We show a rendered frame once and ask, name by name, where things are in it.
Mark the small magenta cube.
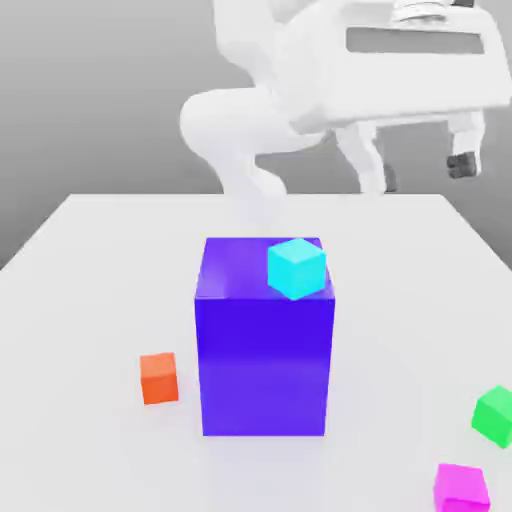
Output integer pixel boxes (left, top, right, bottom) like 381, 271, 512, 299
432, 462, 491, 512

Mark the large purple box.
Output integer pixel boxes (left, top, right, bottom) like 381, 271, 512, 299
193, 236, 336, 438

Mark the small orange cube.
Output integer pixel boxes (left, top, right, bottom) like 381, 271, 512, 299
139, 351, 180, 406

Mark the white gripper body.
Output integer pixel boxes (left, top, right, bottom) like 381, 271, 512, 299
279, 2, 512, 136

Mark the small green cube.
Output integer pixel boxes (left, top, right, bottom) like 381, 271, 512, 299
470, 384, 512, 449

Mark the small cyan cube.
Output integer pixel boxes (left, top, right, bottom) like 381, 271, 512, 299
266, 237, 328, 302

